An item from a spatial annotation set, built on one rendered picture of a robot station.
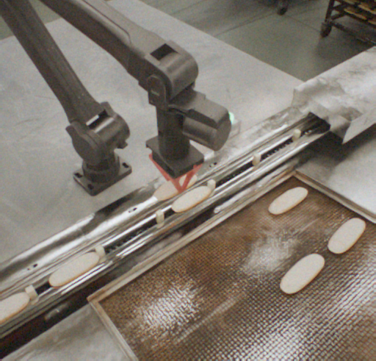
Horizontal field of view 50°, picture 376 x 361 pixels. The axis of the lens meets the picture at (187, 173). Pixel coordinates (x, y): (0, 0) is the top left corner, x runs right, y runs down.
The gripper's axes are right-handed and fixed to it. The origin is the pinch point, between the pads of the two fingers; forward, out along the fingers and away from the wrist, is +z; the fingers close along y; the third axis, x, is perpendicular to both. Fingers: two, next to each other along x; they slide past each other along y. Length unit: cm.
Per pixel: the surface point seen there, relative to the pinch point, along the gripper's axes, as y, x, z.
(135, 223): 2.2, 9.1, 8.3
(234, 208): -9.6, -7.5, 4.4
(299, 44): 126, -206, 92
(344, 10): 114, -234, 69
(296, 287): -29.9, -2.1, 0.6
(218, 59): 44, -50, 11
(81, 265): -0.5, 22.5, 7.3
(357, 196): -20.3, -36.4, 11.5
